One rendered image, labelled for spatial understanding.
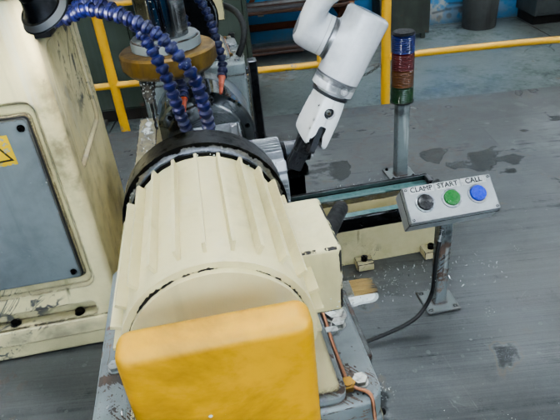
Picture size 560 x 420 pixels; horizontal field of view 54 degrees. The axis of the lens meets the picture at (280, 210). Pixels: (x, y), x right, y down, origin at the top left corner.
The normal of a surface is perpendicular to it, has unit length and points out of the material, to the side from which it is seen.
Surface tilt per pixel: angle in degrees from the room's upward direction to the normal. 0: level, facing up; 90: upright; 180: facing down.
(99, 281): 90
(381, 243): 90
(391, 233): 90
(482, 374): 0
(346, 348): 0
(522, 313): 0
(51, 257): 90
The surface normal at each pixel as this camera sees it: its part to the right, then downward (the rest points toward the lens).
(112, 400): -0.09, -0.84
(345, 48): -0.14, 0.40
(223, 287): 0.17, 0.51
